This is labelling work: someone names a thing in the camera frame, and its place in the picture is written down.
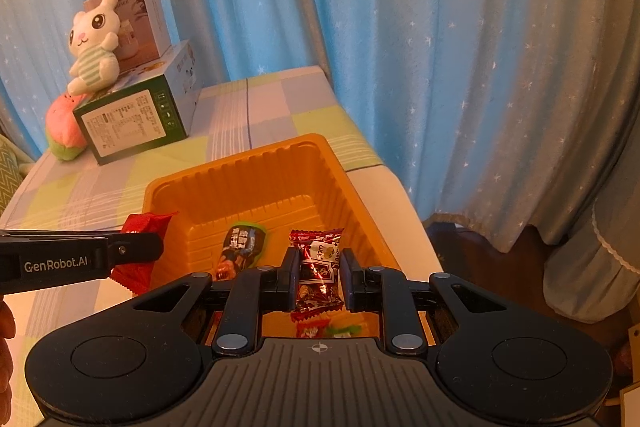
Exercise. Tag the green and white carton box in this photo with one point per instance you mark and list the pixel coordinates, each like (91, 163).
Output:
(130, 122)

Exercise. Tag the person's left hand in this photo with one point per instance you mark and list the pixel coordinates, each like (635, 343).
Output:
(5, 372)

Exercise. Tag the large red snack packet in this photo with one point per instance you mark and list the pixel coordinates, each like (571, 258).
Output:
(145, 223)

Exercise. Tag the grey star curtain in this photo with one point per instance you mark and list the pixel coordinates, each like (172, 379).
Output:
(575, 57)

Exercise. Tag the pink and green plush toy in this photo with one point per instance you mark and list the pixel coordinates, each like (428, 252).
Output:
(62, 127)

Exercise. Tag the dark print snack packet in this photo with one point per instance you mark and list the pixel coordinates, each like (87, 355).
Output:
(240, 247)

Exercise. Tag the orange plastic tray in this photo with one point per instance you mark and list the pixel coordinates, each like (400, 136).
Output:
(280, 177)

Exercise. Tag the red and white candy packet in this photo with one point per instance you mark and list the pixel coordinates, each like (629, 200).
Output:
(317, 257)

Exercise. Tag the white card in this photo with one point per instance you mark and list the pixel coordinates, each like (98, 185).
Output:
(631, 407)

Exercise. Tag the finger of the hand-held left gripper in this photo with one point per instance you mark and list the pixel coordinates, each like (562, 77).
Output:
(60, 233)
(135, 252)

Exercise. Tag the red candy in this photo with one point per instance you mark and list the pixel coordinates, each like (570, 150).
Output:
(311, 329)

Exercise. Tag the blue star curtain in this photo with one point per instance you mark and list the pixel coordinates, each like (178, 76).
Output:
(300, 7)

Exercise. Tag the green chevron cushion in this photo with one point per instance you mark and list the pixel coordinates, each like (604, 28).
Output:
(7, 177)

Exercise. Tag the pastel checked tablecloth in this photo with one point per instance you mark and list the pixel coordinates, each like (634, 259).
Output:
(270, 107)

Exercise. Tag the light wooden board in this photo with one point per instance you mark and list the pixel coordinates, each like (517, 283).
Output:
(633, 334)

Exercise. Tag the white bunny plush toy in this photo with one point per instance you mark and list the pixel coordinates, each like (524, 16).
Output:
(92, 62)

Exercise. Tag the green candy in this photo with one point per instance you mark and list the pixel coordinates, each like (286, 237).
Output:
(345, 331)

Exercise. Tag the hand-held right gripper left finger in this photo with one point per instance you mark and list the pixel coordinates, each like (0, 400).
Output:
(291, 279)

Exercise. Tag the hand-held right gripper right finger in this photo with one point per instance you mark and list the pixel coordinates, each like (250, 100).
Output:
(348, 279)

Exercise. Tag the dusty blue lace-trimmed cloth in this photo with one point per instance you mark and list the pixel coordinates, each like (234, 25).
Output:
(590, 277)

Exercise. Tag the brown picture carton box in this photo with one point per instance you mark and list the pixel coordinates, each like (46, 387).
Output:
(150, 22)

